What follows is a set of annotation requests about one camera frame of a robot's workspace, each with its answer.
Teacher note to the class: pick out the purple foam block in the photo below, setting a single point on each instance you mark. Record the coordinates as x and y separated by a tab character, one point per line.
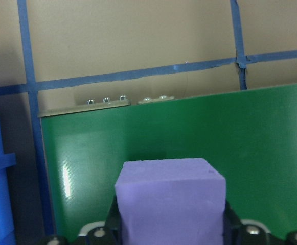
171	204

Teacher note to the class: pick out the green conveyor belt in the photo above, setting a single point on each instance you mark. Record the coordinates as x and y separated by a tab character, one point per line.
214	127

